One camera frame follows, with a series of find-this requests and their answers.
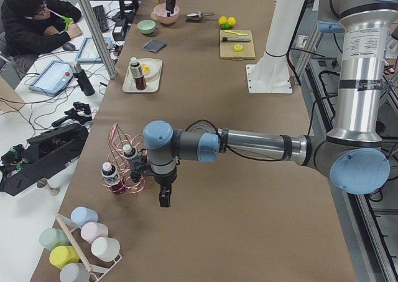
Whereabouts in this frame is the white plate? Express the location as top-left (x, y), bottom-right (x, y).
top-left (138, 58), bottom-right (162, 82)

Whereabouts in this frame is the twisted glazed donut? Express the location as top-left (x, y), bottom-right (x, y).
top-left (141, 63), bottom-right (150, 75)

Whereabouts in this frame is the dark drink bottle on tray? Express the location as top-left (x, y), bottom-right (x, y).
top-left (129, 57), bottom-right (147, 91)

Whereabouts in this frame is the cream rabbit tray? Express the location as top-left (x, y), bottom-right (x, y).
top-left (122, 62), bottom-right (163, 93)

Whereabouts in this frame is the pink bowl with ice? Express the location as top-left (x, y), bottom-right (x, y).
top-left (153, 3), bottom-right (180, 25)

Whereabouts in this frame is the metal ice scoop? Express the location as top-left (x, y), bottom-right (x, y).
top-left (185, 11), bottom-right (215, 22)

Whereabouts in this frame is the mint green bowl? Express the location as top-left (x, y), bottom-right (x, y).
top-left (137, 19), bottom-right (156, 35)

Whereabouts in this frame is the bottle in rack upper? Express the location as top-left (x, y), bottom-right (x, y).
top-left (123, 144), bottom-right (138, 167)

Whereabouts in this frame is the bottle in rack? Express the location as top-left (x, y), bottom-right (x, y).
top-left (123, 144), bottom-right (138, 167)
top-left (101, 162), bottom-right (125, 195)

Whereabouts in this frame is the grey folded cloth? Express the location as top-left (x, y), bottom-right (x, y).
top-left (143, 39), bottom-right (167, 53)

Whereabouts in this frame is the yellow lemon upper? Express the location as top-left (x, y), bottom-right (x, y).
top-left (218, 16), bottom-right (228, 26)

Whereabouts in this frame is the yellow lemon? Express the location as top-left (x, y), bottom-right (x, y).
top-left (227, 17), bottom-right (236, 27)
top-left (218, 16), bottom-right (228, 26)

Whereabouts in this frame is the bottle in rack lower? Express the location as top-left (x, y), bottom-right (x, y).
top-left (101, 162), bottom-right (125, 195)

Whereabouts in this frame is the green lime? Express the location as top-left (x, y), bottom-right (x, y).
top-left (220, 23), bottom-right (231, 30)

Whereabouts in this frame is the yellow plastic knife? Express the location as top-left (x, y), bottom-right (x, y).
top-left (223, 30), bottom-right (248, 36)

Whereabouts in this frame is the yellow lemon lower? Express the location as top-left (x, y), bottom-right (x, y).
top-left (227, 17), bottom-right (236, 27)

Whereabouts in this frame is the steel cylinder black cap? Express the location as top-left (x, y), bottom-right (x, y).
top-left (221, 37), bottom-right (251, 42)

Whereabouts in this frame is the black keyboard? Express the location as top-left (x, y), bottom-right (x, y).
top-left (92, 5), bottom-right (109, 32)

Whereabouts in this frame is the wooden cutting board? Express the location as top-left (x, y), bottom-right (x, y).
top-left (220, 30), bottom-right (256, 60)

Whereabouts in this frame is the half lemon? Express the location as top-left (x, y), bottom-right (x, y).
top-left (233, 44), bottom-right (243, 52)

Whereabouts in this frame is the white cup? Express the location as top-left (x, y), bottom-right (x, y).
top-left (91, 237), bottom-right (121, 262)

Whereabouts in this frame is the pink cup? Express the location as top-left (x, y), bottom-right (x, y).
top-left (80, 222), bottom-right (109, 244)

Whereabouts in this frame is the blue cup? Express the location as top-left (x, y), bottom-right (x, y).
top-left (70, 206), bottom-right (98, 228)

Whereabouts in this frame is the teach pendant far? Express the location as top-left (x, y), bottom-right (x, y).
top-left (75, 37), bottom-right (102, 63)

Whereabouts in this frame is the teach pendant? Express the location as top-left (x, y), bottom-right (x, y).
top-left (75, 37), bottom-right (102, 63)
top-left (29, 60), bottom-right (73, 95)

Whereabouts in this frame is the white cup rack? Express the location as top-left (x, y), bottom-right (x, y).
top-left (55, 213), bottom-right (123, 281)

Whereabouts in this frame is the computer mouse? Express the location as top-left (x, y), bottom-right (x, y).
top-left (62, 42), bottom-right (76, 52)

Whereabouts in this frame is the black thermos bottle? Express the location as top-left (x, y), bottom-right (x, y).
top-left (69, 60), bottom-right (95, 96)

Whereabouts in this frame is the mint cup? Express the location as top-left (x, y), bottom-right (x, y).
top-left (39, 228), bottom-right (70, 251)

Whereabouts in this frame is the grey cup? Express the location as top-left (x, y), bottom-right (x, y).
top-left (60, 263), bottom-right (90, 282)

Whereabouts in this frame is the yellow cup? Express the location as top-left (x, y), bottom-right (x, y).
top-left (49, 245), bottom-right (80, 270)

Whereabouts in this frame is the teach pendant near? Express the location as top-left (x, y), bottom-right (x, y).
top-left (29, 60), bottom-right (73, 95)

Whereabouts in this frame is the seated person in black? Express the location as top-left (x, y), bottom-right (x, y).
top-left (0, 0), bottom-right (83, 59)

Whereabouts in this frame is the black equipment case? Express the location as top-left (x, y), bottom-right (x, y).
top-left (1, 123), bottom-right (88, 196)

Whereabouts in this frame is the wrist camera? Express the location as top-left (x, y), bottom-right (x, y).
top-left (128, 154), bottom-right (152, 183)

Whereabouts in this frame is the copper wire bottle rack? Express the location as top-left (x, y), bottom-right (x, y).
top-left (106, 123), bottom-right (146, 196)

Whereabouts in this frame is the aluminium frame post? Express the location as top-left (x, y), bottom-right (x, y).
top-left (77, 0), bottom-right (117, 79)

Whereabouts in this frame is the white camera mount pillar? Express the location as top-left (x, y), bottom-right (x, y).
top-left (246, 0), bottom-right (305, 94)

